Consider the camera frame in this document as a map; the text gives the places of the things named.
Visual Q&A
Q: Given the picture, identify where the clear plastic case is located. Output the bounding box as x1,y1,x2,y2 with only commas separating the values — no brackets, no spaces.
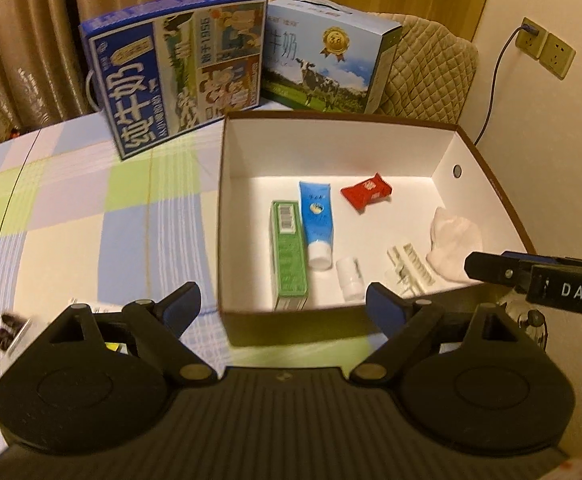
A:
385,242,441,298

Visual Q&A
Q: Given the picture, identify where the white cloth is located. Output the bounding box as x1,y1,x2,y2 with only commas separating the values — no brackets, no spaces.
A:
425,207,483,283

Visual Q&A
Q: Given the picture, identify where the small white bottle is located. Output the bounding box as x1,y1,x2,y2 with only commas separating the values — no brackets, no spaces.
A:
335,257,366,302

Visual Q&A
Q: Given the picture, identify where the green cardboard box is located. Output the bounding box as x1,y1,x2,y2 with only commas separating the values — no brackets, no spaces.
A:
269,200,308,311

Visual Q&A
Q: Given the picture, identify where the red snack packet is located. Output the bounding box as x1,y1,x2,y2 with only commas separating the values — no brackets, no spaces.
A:
340,174,392,212

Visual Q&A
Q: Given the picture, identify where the dark purple scrunchie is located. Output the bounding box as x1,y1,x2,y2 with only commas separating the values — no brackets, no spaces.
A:
0,311,27,352

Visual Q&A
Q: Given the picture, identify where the blue white cream tube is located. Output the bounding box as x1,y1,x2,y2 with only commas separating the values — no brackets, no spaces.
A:
300,182,333,271

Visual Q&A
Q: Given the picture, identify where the yellow packet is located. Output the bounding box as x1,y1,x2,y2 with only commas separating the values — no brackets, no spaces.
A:
105,342,127,354

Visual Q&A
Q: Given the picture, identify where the checkered bed sheet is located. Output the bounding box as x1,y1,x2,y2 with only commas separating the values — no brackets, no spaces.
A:
0,97,388,461

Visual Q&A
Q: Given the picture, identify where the brown storage box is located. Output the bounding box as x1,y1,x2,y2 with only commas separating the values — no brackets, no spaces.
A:
217,110,533,346

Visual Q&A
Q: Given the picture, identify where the quilted beige chair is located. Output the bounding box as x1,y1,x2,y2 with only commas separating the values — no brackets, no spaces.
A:
378,13,479,125

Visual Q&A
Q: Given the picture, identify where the blue milk carton box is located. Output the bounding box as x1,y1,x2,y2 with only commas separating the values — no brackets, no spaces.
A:
80,0,267,159

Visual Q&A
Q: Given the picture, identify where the light blue milk box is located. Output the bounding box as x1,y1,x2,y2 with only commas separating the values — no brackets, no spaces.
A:
262,0,403,114

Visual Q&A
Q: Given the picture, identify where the wall power socket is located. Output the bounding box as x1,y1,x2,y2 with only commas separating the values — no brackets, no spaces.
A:
516,18,576,80

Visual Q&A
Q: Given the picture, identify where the black power cable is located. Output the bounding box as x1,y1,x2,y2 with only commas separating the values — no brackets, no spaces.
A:
473,22,540,148

